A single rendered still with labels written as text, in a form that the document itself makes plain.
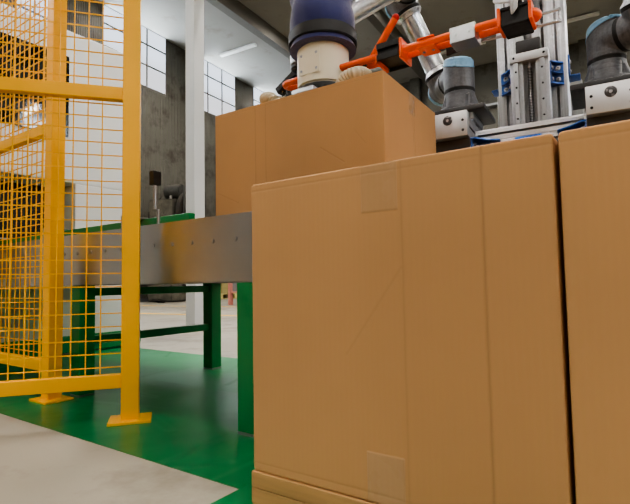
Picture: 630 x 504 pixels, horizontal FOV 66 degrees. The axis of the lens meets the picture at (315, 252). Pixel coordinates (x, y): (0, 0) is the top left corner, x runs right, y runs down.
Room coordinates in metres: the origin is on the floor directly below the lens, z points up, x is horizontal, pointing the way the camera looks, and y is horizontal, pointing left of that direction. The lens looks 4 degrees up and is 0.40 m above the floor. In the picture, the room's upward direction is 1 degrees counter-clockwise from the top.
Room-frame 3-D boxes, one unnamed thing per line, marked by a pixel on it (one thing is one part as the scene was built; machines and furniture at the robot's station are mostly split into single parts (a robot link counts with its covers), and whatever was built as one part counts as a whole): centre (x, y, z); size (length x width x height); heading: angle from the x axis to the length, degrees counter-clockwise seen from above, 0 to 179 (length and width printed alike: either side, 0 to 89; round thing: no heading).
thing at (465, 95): (1.87, -0.58, 1.09); 0.15 x 0.15 x 0.10
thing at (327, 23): (1.57, -0.04, 1.19); 0.23 x 0.23 x 0.04
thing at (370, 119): (1.56, -0.04, 0.75); 0.60 x 0.40 x 0.40; 57
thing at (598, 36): (1.61, -1.01, 1.20); 0.13 x 0.12 x 0.14; 25
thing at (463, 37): (1.31, -0.43, 1.07); 0.07 x 0.07 x 0.04; 57
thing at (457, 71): (1.87, -0.58, 1.20); 0.13 x 0.12 x 0.14; 6
